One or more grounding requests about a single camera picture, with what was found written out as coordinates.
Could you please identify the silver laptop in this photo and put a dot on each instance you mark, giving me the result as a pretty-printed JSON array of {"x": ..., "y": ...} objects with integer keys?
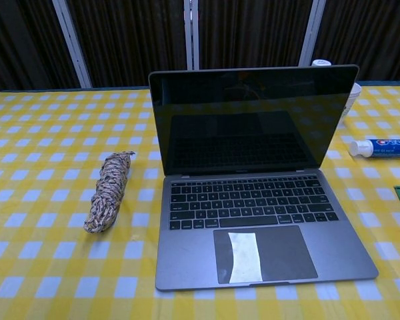
[{"x": 193, "y": 253}]

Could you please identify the white tape strip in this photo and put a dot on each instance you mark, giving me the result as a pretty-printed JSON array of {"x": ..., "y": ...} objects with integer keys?
[{"x": 245, "y": 256}]

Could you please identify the yellow white checkered tablecloth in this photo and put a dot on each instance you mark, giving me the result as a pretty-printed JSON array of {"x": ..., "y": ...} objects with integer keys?
[{"x": 53, "y": 133}]

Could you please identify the white paper cup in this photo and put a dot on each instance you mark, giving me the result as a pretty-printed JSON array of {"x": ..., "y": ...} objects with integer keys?
[{"x": 351, "y": 100}]

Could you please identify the dark partition curtain panel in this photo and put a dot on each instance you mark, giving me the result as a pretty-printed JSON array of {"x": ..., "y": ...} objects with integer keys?
[
  {"x": 20, "y": 43},
  {"x": 130, "y": 40},
  {"x": 253, "y": 33},
  {"x": 370, "y": 36}
]

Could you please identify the blue white toothpaste tube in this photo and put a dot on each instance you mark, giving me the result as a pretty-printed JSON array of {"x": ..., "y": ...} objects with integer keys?
[{"x": 386, "y": 146}]

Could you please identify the white partition frame post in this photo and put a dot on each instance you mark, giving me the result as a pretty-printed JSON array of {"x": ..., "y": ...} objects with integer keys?
[
  {"x": 311, "y": 30},
  {"x": 191, "y": 33},
  {"x": 71, "y": 43}
]

